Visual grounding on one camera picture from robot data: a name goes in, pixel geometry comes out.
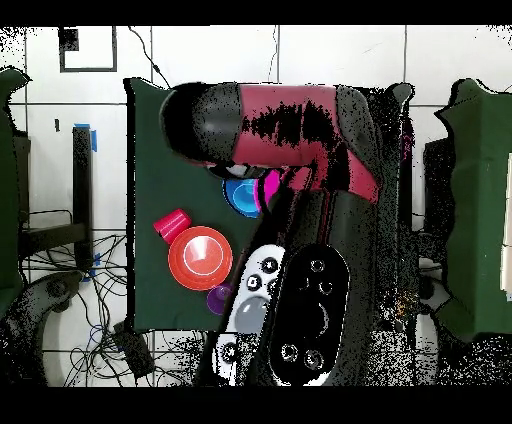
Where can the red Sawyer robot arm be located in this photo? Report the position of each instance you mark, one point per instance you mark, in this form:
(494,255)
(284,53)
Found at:
(272,94)

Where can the black tape square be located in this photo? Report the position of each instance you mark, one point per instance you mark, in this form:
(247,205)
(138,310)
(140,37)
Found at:
(88,70)

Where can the black power adapter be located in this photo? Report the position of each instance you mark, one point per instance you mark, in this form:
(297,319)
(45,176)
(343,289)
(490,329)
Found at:
(136,352)

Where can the pink plastic bowl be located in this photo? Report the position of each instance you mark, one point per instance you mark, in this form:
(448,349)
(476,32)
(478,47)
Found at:
(271,186)

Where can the blue plastic bowl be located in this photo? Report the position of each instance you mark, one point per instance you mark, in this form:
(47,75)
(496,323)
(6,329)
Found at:
(230,196)

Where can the dark green table cloth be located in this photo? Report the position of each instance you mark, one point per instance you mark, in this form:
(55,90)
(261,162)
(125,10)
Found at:
(168,180)

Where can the purple plastic cup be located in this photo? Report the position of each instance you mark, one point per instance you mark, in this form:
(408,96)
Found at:
(218,300)

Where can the green-covered side table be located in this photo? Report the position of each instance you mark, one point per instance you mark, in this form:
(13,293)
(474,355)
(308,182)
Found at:
(480,200)
(8,180)

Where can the black metal stand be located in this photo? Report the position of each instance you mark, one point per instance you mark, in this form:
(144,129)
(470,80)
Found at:
(82,180)

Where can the red-orange plastic bowl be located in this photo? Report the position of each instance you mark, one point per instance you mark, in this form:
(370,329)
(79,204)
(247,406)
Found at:
(200,258)

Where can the red plastic cup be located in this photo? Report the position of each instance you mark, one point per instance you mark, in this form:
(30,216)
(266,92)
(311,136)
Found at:
(172,226)

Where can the light blue plastic cup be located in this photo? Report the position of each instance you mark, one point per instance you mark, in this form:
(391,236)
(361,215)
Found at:
(244,194)

